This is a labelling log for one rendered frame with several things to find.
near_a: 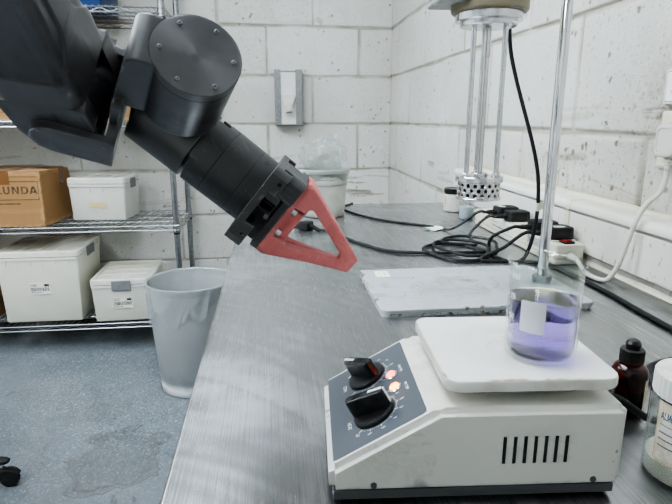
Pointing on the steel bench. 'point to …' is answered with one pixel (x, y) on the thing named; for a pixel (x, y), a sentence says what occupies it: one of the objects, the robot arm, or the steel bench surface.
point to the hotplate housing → (485, 443)
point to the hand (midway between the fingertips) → (344, 259)
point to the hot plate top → (491, 381)
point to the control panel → (352, 435)
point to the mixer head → (483, 12)
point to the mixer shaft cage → (470, 190)
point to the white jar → (450, 200)
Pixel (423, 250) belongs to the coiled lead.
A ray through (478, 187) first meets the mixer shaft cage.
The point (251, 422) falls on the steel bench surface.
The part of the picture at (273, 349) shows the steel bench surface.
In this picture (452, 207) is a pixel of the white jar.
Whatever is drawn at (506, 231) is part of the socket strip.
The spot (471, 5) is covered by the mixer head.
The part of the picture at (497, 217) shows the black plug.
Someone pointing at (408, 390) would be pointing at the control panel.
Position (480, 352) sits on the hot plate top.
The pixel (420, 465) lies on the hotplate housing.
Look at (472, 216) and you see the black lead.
